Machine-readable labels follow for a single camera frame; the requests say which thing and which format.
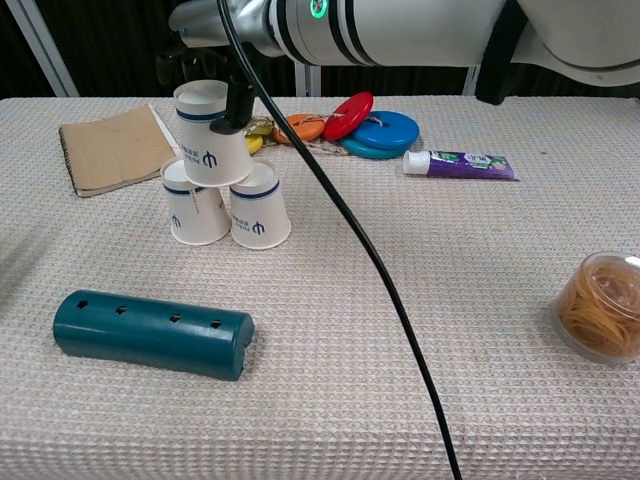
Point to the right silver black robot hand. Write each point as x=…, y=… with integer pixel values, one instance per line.
x=240, y=107

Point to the white paper cup blue logo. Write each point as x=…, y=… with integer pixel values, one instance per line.
x=210, y=150
x=260, y=215
x=195, y=220

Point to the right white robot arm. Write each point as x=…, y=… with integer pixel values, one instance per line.
x=425, y=30

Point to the yellow-green toy disc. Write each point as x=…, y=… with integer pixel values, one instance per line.
x=260, y=130

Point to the yellow toy disc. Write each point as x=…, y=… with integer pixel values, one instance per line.
x=254, y=144

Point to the orange toy disc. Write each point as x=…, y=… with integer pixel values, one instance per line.
x=310, y=127

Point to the red toy disc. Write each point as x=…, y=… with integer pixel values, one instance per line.
x=350, y=115

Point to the brown spiral notebook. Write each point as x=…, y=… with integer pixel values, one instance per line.
x=115, y=150

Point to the teal toy disc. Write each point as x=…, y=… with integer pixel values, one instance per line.
x=370, y=151

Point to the blue toy disc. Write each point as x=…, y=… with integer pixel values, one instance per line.
x=390, y=130

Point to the purple toothpaste tube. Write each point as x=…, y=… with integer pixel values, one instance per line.
x=465, y=165

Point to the teal cylinder case with holes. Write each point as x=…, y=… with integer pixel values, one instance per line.
x=150, y=335

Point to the beige waffle tablecloth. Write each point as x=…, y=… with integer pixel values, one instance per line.
x=500, y=300

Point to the white metal partition post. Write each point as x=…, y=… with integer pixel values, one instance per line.
x=471, y=82
x=307, y=80
x=45, y=50

